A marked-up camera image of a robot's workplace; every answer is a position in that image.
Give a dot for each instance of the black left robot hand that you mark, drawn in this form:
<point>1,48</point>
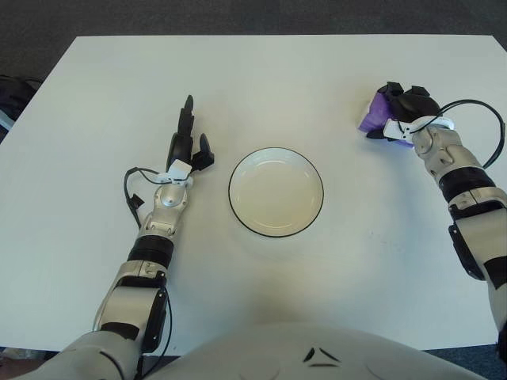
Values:
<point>180,146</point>

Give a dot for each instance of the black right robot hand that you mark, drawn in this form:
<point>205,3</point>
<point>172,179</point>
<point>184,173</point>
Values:
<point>416,105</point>

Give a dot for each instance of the purple tissue paper pack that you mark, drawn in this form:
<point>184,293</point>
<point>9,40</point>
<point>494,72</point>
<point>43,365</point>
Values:
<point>374,115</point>

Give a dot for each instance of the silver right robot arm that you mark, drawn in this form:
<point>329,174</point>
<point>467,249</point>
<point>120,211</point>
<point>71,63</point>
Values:
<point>471,186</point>

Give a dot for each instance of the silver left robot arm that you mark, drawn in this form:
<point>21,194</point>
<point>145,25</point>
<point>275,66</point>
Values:
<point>170,200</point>

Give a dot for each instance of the white plate with black rim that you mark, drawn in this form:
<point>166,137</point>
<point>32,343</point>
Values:
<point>275,194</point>

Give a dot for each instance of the black bag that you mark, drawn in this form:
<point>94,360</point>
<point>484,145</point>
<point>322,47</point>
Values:
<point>14,95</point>

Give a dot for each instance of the pale blue flat object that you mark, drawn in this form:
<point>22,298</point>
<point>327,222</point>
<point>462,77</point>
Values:
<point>4,118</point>

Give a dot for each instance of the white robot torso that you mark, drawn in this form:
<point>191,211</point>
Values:
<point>257,352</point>

